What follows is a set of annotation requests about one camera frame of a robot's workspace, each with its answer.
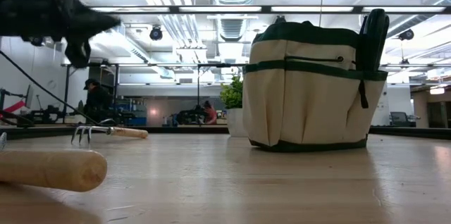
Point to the blue storage bins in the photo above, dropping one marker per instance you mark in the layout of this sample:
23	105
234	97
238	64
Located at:
137	121

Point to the grey monitor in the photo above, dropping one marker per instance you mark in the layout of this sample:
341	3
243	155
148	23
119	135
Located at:
29	96

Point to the grey office chair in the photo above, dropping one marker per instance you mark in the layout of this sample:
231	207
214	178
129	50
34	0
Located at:
400	118

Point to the black ceiling spotlight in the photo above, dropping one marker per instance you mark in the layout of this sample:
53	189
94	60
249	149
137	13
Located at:
407	35
156	34

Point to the small potted green plant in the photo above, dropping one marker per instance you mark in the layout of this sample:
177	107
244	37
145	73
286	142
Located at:
234	122

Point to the black background robot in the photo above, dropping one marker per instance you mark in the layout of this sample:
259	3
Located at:
190	116

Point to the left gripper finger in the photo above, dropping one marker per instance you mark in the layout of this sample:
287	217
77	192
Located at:
93	23

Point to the black aluminium crossbar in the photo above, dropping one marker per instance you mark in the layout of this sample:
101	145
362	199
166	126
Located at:
267	9

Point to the beige green gardening bag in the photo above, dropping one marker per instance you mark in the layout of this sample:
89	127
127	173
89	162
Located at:
310	111

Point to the person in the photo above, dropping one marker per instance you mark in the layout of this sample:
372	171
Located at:
210	115
97	102

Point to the black background rig frame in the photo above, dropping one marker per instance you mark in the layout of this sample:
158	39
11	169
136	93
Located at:
158	65

